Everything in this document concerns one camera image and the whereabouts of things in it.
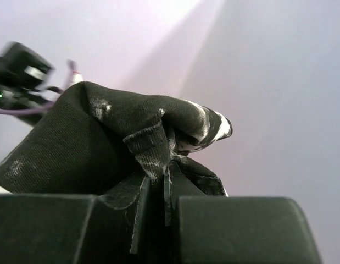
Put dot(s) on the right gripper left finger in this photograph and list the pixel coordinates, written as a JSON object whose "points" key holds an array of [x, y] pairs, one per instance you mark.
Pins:
{"points": [[138, 240]]}

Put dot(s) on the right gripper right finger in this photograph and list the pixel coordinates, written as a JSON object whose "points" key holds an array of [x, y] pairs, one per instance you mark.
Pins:
{"points": [[168, 209]]}

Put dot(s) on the black white tie-dye trousers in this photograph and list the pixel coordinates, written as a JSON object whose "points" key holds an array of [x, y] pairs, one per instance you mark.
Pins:
{"points": [[94, 137]]}

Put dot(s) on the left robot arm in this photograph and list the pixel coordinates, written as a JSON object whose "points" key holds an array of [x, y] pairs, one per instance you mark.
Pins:
{"points": [[22, 71]]}

